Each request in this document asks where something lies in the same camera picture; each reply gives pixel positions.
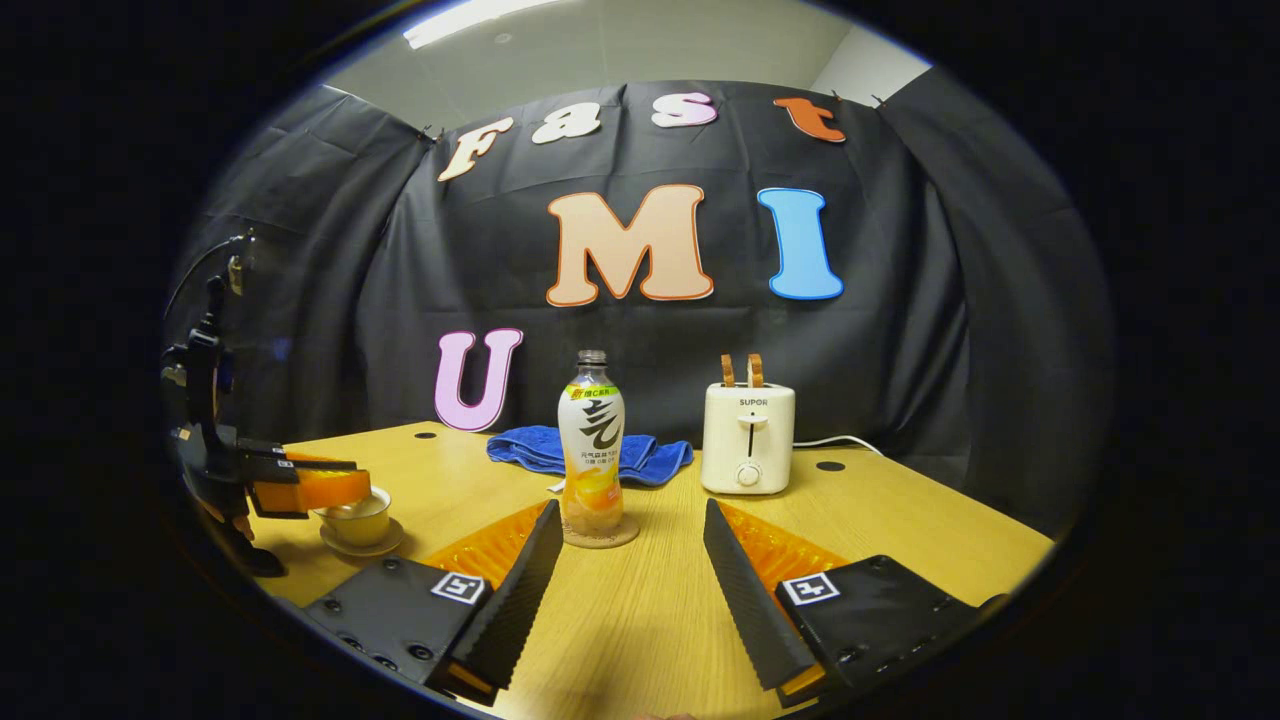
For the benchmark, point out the blue towel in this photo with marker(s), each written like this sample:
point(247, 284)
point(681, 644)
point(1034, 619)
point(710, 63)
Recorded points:
point(650, 455)

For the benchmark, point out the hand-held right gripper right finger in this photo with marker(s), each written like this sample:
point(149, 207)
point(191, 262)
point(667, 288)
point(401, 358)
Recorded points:
point(750, 600)

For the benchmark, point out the white toaster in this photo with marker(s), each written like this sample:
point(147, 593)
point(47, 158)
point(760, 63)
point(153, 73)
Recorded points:
point(748, 440)

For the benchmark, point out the clear water bottle white label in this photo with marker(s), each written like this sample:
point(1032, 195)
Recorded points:
point(592, 440)

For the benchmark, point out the white saucer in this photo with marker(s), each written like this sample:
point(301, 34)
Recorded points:
point(385, 547)

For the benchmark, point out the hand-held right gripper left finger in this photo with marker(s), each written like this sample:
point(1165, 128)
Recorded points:
point(520, 590)

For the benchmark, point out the toast slice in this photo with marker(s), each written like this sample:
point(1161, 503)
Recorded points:
point(727, 370)
point(755, 370)

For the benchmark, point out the black backdrop cloth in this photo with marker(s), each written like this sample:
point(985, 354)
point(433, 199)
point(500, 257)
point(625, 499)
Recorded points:
point(950, 300)

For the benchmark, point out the round brown coaster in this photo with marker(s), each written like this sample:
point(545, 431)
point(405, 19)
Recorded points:
point(625, 535)

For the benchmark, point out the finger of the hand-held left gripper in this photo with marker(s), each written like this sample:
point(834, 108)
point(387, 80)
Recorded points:
point(320, 490)

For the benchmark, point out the white teacup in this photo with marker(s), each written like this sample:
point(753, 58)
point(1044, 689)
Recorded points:
point(360, 528)

